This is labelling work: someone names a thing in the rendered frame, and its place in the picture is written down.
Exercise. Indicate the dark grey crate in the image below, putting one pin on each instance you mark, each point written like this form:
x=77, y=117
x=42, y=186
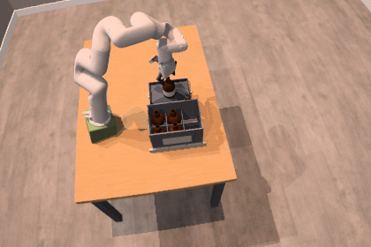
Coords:
x=191, y=123

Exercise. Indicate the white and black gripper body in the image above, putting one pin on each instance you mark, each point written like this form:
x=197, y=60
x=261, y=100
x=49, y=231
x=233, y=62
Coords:
x=168, y=69

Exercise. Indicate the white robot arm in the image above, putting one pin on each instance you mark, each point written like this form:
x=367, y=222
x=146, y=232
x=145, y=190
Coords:
x=95, y=61

